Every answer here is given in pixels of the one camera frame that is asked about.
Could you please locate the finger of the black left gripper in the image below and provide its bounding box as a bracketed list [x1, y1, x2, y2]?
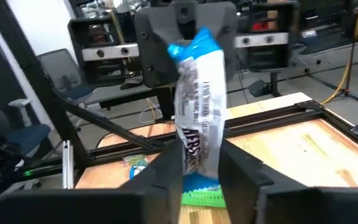
[197, 1, 295, 82]
[68, 1, 180, 89]

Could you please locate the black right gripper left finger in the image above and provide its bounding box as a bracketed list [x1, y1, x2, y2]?
[0, 139, 185, 224]

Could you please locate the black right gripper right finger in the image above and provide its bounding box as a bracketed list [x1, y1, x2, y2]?
[219, 139, 358, 224]

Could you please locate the white blue Hershey's bar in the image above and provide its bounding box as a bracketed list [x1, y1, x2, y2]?
[166, 27, 229, 193]
[128, 164, 149, 180]

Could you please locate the green plastic basket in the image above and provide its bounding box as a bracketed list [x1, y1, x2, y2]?
[180, 185, 227, 208]

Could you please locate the clear gummy candy pack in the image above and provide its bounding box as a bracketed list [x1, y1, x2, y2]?
[122, 154, 149, 166]

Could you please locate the grey desk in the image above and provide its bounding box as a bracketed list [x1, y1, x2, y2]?
[70, 81, 167, 109]

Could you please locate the black foot pedal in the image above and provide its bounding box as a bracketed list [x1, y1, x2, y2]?
[249, 80, 272, 97]

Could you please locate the silver aluminium extrusion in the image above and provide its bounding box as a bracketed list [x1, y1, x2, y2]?
[62, 139, 75, 190]

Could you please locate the grey-backed office chair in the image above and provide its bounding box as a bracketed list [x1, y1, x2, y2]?
[37, 48, 96, 105]

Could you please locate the black tripod stand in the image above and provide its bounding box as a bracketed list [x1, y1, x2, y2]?
[342, 0, 358, 97]

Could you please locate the black-backed office chair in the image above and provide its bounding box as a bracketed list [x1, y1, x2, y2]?
[0, 92, 53, 162]

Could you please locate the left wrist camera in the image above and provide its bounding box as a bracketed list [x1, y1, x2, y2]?
[172, 0, 199, 41]

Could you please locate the black aluminium frame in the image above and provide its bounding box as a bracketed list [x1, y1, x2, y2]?
[0, 0, 358, 190]

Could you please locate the yellow extension cable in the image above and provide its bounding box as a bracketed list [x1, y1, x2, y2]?
[320, 0, 358, 106]

